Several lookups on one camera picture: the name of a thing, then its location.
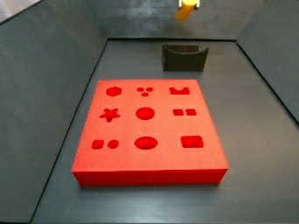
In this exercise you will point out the yellow oval cylinder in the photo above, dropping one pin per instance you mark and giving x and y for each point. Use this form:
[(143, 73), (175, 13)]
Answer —
[(186, 10)]

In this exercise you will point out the black cradle fixture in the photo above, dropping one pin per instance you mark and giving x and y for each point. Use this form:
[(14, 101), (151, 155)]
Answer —
[(183, 58)]

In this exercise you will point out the red foam shape board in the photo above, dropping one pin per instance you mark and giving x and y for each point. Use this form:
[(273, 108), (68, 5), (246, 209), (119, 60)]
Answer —
[(148, 136)]

